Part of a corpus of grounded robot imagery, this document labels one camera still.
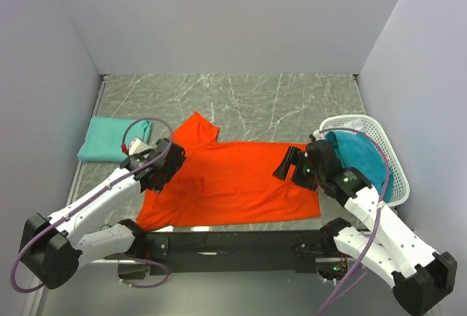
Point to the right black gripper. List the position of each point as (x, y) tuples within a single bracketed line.
[(295, 156)]

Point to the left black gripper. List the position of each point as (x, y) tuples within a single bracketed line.
[(171, 171)]

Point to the orange t-shirt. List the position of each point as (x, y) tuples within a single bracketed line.
[(225, 183)]

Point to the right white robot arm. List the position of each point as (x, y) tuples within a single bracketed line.
[(418, 275)]

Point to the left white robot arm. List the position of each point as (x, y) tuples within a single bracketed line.
[(75, 221)]

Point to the white plastic laundry basket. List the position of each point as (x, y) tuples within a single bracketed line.
[(398, 190)]

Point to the teal t-shirt in basket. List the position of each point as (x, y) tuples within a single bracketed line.
[(356, 151)]

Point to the folded mint green t-shirt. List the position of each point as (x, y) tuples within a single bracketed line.
[(103, 140)]

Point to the white garment in basket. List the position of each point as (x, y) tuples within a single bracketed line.
[(354, 124)]

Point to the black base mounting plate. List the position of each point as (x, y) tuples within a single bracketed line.
[(234, 251)]

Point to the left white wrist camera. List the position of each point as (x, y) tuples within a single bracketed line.
[(136, 147)]

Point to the aluminium frame rail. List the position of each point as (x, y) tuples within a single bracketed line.
[(60, 252)]

